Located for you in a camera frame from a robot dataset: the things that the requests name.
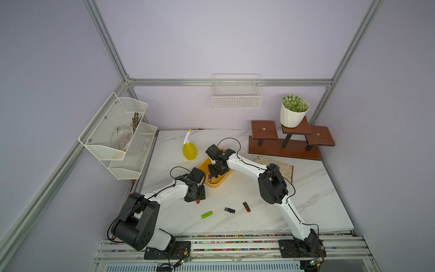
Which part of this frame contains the green usb flash drive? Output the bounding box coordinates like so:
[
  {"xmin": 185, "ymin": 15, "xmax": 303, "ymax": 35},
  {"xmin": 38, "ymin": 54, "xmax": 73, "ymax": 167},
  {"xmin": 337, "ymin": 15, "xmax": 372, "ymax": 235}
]
[{"xmin": 201, "ymin": 211, "xmax": 214, "ymax": 219}]

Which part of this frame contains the grey clear-cap usb drive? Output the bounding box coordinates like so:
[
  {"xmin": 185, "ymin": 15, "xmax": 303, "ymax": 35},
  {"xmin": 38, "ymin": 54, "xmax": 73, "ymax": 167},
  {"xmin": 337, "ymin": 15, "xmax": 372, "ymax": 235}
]
[{"xmin": 224, "ymin": 207, "xmax": 236, "ymax": 214}]

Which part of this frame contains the red swivel usb drive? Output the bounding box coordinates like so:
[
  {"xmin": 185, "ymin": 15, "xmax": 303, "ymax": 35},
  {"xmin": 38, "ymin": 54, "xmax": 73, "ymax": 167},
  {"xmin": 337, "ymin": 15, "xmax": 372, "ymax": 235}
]
[{"xmin": 242, "ymin": 202, "xmax": 251, "ymax": 213}]

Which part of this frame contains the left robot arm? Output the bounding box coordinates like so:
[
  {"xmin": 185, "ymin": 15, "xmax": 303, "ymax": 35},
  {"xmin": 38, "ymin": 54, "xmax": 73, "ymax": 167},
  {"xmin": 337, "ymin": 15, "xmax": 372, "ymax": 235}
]
[{"xmin": 106, "ymin": 168, "xmax": 207, "ymax": 252}]

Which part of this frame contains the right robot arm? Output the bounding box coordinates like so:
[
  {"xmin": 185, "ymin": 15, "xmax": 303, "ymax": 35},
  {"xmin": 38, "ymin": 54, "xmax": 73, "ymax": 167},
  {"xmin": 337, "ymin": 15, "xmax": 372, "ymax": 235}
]
[{"xmin": 206, "ymin": 145, "xmax": 319, "ymax": 249}]

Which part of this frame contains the yellow storage box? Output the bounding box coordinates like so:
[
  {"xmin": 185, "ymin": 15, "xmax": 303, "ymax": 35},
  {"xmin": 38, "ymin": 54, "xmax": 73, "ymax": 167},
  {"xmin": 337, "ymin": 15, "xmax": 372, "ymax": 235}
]
[{"xmin": 198, "ymin": 158, "xmax": 233, "ymax": 188}]

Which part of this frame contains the yellow spray bottle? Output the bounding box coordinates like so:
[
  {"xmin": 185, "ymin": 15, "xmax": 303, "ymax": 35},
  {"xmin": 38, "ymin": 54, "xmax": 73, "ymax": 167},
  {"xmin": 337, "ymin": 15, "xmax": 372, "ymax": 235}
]
[{"xmin": 182, "ymin": 130, "xmax": 198, "ymax": 160}]

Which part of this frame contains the cream work glove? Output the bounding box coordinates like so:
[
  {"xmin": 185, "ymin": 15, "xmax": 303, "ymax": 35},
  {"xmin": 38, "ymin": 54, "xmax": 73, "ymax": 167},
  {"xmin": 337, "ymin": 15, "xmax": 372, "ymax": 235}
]
[{"xmin": 254, "ymin": 156, "xmax": 294, "ymax": 183}]

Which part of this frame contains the brown wooden step stand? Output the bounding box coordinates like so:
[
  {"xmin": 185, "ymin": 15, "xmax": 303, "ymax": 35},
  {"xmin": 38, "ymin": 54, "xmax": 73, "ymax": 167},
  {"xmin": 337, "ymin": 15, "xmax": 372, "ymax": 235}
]
[{"xmin": 249, "ymin": 117, "xmax": 335, "ymax": 161}]

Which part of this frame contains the clear plastic glove in shelf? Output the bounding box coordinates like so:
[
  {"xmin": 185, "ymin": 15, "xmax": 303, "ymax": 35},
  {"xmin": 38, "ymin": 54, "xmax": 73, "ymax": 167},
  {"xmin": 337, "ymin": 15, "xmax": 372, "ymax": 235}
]
[{"xmin": 111, "ymin": 123, "xmax": 134, "ymax": 151}]

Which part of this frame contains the white potted green plant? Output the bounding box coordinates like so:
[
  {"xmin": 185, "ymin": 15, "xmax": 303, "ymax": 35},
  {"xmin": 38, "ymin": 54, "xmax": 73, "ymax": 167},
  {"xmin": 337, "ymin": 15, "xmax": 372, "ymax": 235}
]
[{"xmin": 280, "ymin": 94, "xmax": 310, "ymax": 128}]

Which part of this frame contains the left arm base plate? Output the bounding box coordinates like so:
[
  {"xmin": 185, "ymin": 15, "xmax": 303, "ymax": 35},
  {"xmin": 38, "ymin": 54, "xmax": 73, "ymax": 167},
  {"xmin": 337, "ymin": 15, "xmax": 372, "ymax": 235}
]
[{"xmin": 144, "ymin": 240, "xmax": 191, "ymax": 260}]

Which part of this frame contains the white wire wall basket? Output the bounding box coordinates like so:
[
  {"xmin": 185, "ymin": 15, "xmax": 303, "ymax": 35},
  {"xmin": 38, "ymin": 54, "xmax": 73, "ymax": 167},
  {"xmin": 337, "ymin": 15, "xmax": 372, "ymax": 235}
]
[{"xmin": 212, "ymin": 73, "xmax": 263, "ymax": 109}]

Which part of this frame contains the white mesh wall shelf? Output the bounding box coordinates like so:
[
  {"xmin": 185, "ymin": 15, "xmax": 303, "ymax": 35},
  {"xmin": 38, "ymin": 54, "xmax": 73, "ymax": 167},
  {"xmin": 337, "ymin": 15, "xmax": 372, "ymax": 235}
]
[{"xmin": 78, "ymin": 93, "xmax": 157, "ymax": 180}]

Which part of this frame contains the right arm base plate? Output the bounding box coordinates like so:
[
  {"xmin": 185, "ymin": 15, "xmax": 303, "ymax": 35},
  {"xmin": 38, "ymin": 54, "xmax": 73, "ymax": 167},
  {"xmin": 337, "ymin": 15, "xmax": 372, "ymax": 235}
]
[{"xmin": 278, "ymin": 239, "xmax": 326, "ymax": 258}]

